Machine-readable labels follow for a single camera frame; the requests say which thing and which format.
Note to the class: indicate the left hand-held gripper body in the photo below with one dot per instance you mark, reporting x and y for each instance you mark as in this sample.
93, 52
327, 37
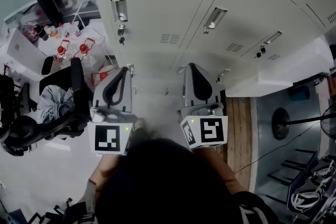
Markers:
107, 139

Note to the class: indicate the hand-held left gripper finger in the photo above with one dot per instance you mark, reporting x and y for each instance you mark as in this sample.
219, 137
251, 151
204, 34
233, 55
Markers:
107, 95
124, 89

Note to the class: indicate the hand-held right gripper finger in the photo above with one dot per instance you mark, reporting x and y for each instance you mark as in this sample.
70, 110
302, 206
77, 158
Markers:
205, 89
194, 84

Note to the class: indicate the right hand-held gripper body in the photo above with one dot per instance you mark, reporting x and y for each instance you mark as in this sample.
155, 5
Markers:
212, 131

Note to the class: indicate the grey metal locker cabinet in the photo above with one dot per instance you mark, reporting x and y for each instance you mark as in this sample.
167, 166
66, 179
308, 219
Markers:
249, 8

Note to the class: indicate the person's left forearm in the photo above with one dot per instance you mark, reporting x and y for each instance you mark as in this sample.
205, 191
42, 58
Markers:
102, 170

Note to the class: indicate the person's right forearm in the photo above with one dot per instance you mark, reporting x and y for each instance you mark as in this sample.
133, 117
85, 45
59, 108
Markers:
220, 168

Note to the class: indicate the person's left shoe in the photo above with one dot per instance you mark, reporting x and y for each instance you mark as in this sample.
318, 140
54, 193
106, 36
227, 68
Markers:
141, 123

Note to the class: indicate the grey cloth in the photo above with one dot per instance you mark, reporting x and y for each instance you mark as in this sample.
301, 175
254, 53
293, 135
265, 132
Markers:
55, 105

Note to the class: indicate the black office chair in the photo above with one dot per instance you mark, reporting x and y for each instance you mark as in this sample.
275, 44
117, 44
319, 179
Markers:
52, 131
15, 97

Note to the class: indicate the black floor fan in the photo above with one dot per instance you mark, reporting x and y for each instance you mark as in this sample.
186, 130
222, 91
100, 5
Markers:
281, 123

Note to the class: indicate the small white bottle red cap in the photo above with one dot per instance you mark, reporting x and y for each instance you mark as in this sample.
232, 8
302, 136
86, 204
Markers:
77, 32
66, 33

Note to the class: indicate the person's dark shirt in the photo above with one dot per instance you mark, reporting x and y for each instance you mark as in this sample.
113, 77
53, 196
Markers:
162, 186

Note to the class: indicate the small orange jar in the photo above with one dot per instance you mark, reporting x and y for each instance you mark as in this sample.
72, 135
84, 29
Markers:
53, 33

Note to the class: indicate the black metal rack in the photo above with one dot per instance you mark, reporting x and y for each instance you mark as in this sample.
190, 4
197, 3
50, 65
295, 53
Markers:
291, 168

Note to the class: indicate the dark drink bottle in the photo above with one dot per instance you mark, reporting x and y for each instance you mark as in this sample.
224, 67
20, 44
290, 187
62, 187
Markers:
42, 32

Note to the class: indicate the black chair base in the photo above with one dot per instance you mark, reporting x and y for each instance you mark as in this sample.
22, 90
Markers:
52, 212

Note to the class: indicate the white cardboard box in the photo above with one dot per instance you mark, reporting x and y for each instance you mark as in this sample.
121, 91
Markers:
25, 52

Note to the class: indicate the blue container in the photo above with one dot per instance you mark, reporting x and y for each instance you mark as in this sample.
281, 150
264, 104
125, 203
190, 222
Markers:
299, 93

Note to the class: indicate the colourful candy jar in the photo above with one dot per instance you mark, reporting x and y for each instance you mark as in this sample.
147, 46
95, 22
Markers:
29, 31

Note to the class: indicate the brown cardboard box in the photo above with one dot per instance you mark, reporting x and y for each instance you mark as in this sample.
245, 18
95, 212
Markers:
332, 86

